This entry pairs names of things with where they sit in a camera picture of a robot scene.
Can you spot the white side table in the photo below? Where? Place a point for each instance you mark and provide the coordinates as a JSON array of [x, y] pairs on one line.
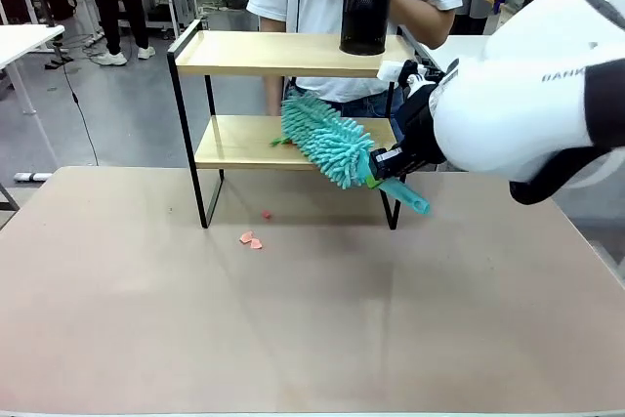
[[24, 41]]

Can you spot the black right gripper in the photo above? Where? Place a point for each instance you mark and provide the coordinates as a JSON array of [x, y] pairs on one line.
[[415, 143]]

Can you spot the pink paper scrap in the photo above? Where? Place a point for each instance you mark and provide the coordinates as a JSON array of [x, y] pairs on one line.
[[256, 243], [245, 237]]

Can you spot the person's left forearm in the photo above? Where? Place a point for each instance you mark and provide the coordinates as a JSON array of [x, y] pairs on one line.
[[420, 16]]

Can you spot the black backpack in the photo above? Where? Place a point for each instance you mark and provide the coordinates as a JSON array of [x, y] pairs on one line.
[[61, 1]]

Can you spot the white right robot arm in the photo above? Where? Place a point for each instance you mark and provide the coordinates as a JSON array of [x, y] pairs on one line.
[[527, 109]]

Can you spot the black mesh pen cup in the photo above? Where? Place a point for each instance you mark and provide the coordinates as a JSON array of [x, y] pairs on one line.
[[365, 16]]

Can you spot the green paper scrap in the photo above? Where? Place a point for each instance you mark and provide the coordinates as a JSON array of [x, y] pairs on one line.
[[278, 141]]

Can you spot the large white table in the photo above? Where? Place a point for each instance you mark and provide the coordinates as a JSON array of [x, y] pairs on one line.
[[459, 46]]

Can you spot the teal chenille duster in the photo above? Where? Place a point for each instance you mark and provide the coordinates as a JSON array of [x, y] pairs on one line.
[[327, 138]]

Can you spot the white roll on floor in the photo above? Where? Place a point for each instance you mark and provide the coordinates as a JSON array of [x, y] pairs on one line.
[[31, 176]]

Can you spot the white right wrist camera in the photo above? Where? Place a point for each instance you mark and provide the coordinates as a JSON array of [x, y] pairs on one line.
[[395, 70]]

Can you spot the two-tier wooden shelf black frame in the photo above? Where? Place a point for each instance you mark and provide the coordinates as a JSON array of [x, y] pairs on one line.
[[244, 53]]

